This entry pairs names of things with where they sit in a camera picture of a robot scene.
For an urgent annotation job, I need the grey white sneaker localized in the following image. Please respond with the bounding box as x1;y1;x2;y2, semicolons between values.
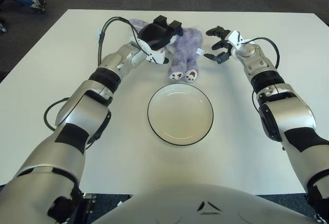
30;0;47;13

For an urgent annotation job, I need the purple plush bunny doll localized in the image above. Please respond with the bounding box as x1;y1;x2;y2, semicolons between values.
127;18;205;83

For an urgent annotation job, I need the black metal frame part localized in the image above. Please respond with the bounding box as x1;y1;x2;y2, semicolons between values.
74;192;98;224

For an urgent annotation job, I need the white plate with black rim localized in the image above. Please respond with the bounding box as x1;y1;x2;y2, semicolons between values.
147;84;214;146

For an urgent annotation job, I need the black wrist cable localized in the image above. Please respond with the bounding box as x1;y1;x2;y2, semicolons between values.
96;16;144;67
246;36;280;68

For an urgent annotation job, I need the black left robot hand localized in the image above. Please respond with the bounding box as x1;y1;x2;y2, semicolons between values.
137;15;185;64

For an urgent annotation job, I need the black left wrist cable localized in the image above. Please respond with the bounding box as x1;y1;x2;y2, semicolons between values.
96;16;144;67

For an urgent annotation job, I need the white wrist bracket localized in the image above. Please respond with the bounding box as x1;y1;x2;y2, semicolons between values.
227;30;249;52
131;38;167;65

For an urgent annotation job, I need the grey robot torso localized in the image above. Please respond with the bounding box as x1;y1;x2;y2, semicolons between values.
92;182;329;224

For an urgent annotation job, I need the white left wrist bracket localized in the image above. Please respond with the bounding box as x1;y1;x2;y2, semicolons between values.
131;38;167;65

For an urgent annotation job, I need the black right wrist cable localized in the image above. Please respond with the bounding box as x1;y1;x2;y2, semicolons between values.
246;36;280;68

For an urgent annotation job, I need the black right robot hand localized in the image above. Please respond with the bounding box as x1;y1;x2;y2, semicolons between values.
205;25;233;65

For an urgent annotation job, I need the black left elbow cable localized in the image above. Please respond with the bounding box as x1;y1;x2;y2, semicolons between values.
43;97;111;150

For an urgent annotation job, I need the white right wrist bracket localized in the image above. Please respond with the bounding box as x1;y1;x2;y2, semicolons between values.
227;30;249;52

